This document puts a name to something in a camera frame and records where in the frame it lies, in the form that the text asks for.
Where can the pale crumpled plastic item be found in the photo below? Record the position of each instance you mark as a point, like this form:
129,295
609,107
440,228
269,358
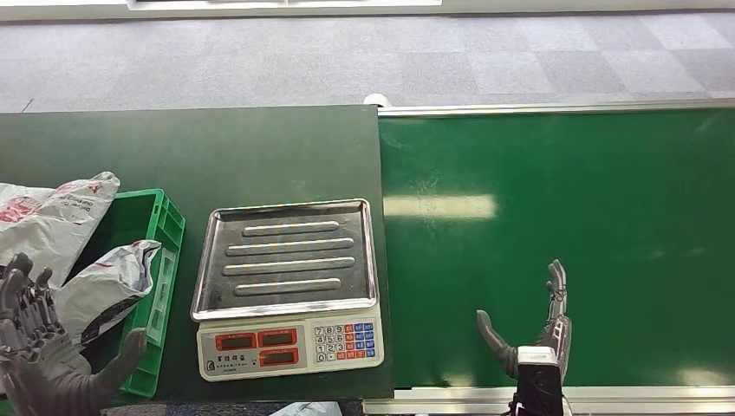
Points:
307,410

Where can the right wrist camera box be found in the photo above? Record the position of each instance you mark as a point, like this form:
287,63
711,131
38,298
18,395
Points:
540,382

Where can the green conveyor belt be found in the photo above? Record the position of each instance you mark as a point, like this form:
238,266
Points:
603,201

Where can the white electronic scale, steel pan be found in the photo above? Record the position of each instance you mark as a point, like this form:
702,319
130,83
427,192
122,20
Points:
287,270

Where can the white conveyor end roller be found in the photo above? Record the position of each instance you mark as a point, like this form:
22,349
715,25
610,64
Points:
378,101

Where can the grey courier bag, long narrow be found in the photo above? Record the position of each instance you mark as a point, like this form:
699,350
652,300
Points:
103,287

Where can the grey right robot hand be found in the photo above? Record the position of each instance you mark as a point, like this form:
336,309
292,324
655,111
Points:
560,336

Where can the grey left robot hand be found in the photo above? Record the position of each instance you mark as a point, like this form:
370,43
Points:
57,379

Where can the white low ledge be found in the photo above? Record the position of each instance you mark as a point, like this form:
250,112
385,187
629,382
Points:
517,7

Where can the grey courier bag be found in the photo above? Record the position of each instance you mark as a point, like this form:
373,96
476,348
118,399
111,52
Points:
57,224
103,287

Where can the green plastic basket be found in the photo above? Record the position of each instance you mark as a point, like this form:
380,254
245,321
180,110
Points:
166,229

